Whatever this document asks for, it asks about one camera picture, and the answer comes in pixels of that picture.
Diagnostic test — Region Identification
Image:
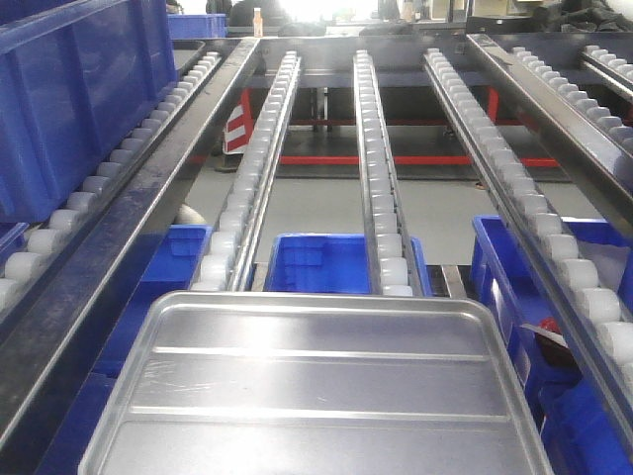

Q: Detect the silver ribbed metal tray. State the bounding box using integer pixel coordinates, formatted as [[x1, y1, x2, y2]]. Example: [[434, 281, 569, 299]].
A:
[[78, 292, 551, 474]]

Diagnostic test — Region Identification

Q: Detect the dark tray upper left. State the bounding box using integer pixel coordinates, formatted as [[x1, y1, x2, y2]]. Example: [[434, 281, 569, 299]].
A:
[[172, 39, 206, 77]]

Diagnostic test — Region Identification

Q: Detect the blue bin lower centre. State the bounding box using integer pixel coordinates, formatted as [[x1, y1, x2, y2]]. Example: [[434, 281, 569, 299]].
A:
[[263, 233, 433, 298]]

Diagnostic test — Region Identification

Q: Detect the centre roller track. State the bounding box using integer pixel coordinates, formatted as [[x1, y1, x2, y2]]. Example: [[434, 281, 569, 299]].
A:
[[353, 49, 423, 296]]

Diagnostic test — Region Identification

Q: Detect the roller track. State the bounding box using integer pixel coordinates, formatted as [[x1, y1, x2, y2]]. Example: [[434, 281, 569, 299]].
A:
[[353, 49, 423, 296], [190, 50, 301, 292], [511, 47, 632, 171], [1, 51, 222, 313], [424, 47, 632, 448]]

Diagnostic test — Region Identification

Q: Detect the red white striped sign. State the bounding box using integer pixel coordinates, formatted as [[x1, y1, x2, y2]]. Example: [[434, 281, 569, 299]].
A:
[[223, 89, 253, 154]]

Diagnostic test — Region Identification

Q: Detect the blue bin lower left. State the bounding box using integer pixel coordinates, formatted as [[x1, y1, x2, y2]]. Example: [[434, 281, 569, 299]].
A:
[[36, 225, 212, 474]]

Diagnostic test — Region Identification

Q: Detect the orange bottle in background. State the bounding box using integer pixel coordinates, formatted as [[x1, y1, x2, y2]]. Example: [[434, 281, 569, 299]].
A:
[[252, 7, 263, 38]]

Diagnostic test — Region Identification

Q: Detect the blue crate in background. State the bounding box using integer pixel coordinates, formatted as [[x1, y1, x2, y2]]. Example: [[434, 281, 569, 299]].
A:
[[167, 14, 227, 40]]

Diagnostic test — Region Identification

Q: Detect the red packet in bin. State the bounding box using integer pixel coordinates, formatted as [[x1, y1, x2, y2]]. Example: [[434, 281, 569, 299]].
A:
[[521, 317, 569, 349]]

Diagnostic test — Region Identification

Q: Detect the far left roller track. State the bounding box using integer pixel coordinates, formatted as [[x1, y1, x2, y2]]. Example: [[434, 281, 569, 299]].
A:
[[1, 51, 222, 313]]

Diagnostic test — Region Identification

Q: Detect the large blue bin upper left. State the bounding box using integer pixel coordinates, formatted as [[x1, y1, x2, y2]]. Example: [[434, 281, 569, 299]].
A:
[[1, 1, 177, 223]]

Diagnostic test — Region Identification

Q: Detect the far right roller track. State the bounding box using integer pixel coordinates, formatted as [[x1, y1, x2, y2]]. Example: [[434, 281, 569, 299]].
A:
[[511, 47, 632, 171]]

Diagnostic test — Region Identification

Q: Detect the blue bin lower right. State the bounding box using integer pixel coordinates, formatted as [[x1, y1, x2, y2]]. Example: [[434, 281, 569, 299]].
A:
[[471, 216, 632, 474]]

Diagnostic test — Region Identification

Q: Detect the right steel divider rail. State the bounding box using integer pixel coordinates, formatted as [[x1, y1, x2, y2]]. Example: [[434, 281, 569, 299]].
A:
[[467, 34, 632, 235]]

